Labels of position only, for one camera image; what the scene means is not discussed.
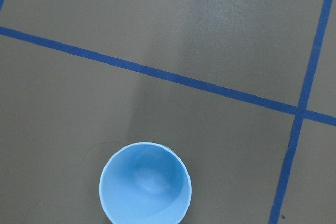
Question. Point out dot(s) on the light blue cup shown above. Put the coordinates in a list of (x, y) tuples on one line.
[(145, 182)]

